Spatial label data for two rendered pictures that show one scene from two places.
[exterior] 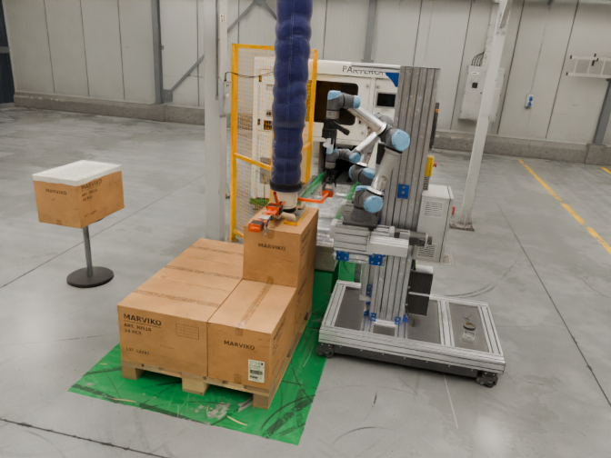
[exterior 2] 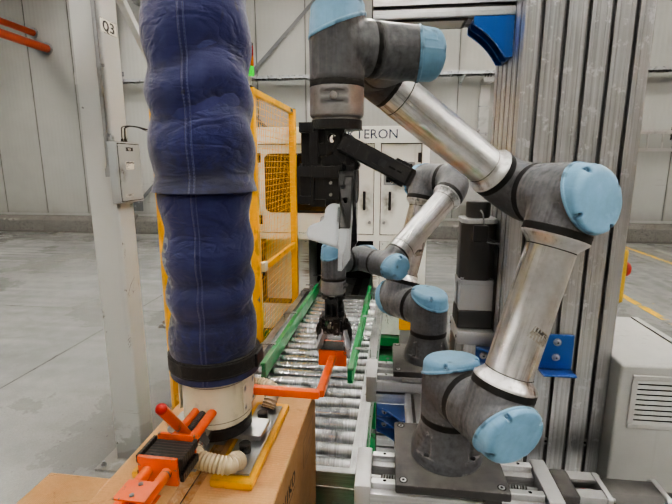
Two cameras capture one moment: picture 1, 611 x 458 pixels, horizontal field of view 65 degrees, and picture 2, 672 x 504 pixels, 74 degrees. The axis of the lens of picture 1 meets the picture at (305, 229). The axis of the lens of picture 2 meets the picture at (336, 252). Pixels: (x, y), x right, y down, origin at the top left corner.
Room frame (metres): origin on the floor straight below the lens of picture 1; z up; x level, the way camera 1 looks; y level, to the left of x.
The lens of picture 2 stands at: (2.23, -0.07, 1.66)
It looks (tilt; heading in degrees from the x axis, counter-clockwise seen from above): 11 degrees down; 356
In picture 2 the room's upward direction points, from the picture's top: straight up
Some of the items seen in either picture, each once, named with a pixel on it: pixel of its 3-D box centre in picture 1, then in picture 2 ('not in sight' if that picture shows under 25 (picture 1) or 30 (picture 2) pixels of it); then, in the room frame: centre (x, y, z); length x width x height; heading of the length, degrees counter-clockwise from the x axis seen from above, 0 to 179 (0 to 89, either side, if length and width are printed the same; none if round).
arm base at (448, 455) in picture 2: (361, 212); (447, 432); (3.08, -0.37, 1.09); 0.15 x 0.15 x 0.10
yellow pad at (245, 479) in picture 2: (296, 214); (254, 434); (3.28, 0.07, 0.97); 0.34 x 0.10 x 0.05; 168
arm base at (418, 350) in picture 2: not in sight; (427, 343); (3.56, -0.46, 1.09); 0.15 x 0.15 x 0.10
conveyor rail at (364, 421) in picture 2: not in sight; (373, 358); (4.73, -0.48, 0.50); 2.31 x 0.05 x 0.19; 168
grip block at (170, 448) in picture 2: (274, 209); (168, 457); (3.06, 0.22, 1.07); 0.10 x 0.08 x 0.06; 78
